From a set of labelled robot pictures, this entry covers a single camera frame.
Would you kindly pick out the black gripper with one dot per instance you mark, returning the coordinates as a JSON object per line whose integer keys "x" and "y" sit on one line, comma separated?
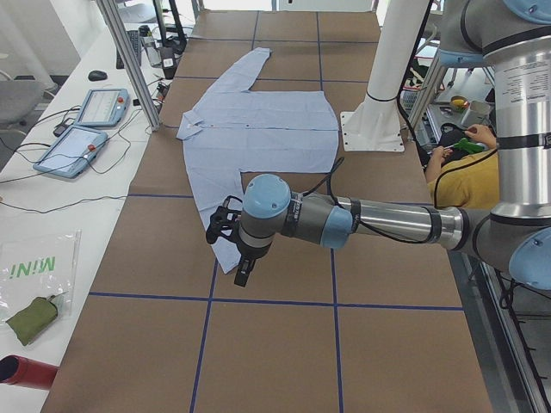
{"x": 250, "y": 254}

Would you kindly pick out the light blue striped shirt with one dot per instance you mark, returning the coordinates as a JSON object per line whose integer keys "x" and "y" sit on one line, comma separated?
{"x": 233, "y": 129}

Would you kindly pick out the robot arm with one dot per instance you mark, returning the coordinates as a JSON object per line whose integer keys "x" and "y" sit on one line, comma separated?
{"x": 513, "y": 37}

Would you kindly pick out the clear plastic MINI bag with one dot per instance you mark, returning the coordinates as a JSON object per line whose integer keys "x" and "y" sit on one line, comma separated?
{"x": 34, "y": 267}

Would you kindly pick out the lower blue teach pendant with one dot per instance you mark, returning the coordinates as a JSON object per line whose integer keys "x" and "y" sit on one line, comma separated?
{"x": 72, "y": 152}

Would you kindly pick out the blue teach pendant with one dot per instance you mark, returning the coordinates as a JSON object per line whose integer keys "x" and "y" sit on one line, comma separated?
{"x": 103, "y": 107}
{"x": 72, "y": 152}

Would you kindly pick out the green folded cloth pouch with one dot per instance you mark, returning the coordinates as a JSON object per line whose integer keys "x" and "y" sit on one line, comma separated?
{"x": 29, "y": 322}

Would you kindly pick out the upper blue teach pendant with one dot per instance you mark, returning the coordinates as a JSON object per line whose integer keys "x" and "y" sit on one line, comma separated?
{"x": 103, "y": 107}

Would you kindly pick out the black power adapter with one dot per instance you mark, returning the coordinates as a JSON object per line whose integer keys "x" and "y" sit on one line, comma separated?
{"x": 168, "y": 62}

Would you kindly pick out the person in yellow shirt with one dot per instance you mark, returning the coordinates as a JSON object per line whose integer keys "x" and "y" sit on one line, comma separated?
{"x": 470, "y": 182}

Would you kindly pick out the black computer mouse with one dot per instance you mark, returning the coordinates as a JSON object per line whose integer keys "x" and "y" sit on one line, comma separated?
{"x": 96, "y": 76}

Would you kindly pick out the red cylinder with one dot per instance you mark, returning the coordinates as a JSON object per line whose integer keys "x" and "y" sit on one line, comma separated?
{"x": 25, "y": 372}

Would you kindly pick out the black keyboard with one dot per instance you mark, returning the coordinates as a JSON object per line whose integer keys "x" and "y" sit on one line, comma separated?
{"x": 135, "y": 42}

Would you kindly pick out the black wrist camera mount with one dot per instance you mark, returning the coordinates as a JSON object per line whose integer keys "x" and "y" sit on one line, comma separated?
{"x": 224, "y": 222}

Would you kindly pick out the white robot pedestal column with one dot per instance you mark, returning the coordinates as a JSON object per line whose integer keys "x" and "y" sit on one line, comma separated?
{"x": 375, "y": 124}

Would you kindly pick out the aluminium frame post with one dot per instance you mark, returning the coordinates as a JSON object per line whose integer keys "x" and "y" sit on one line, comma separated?
{"x": 118, "y": 32}

